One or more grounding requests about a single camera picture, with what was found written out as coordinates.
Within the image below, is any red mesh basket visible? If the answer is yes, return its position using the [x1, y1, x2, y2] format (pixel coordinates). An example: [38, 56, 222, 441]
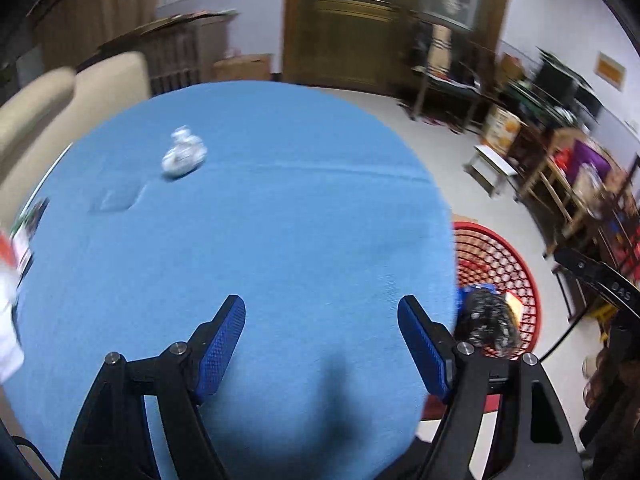
[420, 220, 543, 421]

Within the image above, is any yellow wall sign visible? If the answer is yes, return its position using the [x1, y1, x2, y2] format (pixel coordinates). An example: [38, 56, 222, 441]
[595, 51, 626, 92]

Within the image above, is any black plastic bag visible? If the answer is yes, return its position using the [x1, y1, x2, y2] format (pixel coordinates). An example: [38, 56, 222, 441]
[457, 289, 521, 357]

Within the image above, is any small wooden stool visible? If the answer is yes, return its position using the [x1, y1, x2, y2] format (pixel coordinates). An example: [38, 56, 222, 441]
[465, 144, 518, 198]

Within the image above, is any brown cardboard box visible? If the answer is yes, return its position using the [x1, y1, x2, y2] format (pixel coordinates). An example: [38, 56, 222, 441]
[214, 53, 272, 82]

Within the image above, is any wooden shelf with clutter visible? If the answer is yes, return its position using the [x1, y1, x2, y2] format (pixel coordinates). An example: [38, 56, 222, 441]
[515, 125, 640, 281]

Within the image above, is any slatted wooden cabinet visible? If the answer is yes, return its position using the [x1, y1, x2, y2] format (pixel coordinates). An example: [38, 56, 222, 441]
[97, 10, 238, 96]

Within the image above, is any orange and white tissue pack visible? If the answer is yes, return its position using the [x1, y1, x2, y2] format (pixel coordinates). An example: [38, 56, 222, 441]
[0, 230, 26, 383]

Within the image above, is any white barcode packet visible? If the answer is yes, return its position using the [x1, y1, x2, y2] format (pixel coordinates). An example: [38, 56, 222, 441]
[11, 225, 36, 273]

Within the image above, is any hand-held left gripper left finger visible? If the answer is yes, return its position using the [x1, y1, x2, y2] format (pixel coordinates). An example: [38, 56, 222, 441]
[60, 294, 247, 480]

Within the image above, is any thin black cable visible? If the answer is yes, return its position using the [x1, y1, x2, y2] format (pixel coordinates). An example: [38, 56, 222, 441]
[540, 300, 623, 361]

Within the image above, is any crumpled white paper ball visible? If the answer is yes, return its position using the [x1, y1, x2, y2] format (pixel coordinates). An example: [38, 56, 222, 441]
[161, 126, 207, 179]

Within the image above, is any yellow printed box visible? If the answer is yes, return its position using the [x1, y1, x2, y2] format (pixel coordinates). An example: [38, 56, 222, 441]
[482, 105, 526, 153]

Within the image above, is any beige leather sofa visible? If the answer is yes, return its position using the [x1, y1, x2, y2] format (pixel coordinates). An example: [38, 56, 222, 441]
[0, 51, 151, 196]

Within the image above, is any small green packet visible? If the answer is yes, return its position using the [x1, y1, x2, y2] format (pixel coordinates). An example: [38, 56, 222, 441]
[17, 199, 51, 231]

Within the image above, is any wooden door with glass panels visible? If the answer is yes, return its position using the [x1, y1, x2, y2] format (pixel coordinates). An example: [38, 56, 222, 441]
[282, 0, 513, 98]

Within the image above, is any black monitor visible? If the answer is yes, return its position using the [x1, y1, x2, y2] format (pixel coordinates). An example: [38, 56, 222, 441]
[532, 50, 601, 116]

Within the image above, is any blue tablecloth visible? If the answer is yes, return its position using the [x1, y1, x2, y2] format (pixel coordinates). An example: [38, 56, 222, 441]
[10, 80, 458, 480]

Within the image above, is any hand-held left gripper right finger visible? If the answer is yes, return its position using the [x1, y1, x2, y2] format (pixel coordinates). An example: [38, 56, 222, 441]
[397, 295, 586, 480]

